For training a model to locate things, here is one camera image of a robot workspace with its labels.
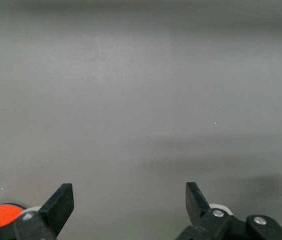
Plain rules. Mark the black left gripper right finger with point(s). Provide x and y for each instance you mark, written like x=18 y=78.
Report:
x=198 y=207

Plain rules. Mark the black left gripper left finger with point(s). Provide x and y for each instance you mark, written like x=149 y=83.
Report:
x=56 y=210

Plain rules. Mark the orange cylindrical can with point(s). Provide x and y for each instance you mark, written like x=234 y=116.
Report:
x=1 y=215

